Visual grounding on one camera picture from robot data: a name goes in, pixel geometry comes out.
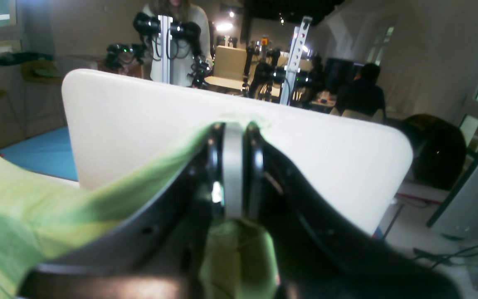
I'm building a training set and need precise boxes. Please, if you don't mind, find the white board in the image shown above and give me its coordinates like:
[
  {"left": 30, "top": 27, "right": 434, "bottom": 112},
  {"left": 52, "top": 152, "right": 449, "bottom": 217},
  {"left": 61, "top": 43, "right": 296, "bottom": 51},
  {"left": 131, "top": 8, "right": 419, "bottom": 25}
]
[{"left": 61, "top": 69, "right": 413, "bottom": 235}]

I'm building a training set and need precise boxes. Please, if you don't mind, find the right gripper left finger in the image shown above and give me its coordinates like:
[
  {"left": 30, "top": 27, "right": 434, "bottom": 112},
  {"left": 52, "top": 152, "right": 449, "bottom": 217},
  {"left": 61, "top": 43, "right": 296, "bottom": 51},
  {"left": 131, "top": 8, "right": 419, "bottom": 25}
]
[{"left": 17, "top": 123, "right": 243, "bottom": 299}]

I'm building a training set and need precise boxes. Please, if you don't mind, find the person in white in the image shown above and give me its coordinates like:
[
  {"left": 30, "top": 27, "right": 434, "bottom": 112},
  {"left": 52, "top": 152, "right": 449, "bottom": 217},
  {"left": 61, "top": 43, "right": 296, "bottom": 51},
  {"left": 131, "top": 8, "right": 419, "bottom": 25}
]
[{"left": 142, "top": 0, "right": 214, "bottom": 87}]

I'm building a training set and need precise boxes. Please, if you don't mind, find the seated person in black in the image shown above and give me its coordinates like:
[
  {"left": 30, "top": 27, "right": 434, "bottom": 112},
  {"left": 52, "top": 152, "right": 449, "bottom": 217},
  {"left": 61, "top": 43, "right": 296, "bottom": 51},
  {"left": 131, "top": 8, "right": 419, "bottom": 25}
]
[{"left": 333, "top": 63, "right": 386, "bottom": 121}]

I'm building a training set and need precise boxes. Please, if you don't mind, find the green t-shirt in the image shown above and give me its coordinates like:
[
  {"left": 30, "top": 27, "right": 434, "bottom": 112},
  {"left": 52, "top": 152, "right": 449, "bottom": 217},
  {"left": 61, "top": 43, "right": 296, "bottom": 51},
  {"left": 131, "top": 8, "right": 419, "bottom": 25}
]
[{"left": 0, "top": 125, "right": 279, "bottom": 299}]

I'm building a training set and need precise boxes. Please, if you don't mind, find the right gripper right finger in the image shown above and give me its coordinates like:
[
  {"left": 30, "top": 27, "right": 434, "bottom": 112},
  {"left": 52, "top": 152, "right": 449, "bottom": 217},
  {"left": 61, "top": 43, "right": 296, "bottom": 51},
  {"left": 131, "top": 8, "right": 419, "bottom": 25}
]
[{"left": 243, "top": 122, "right": 461, "bottom": 299}]

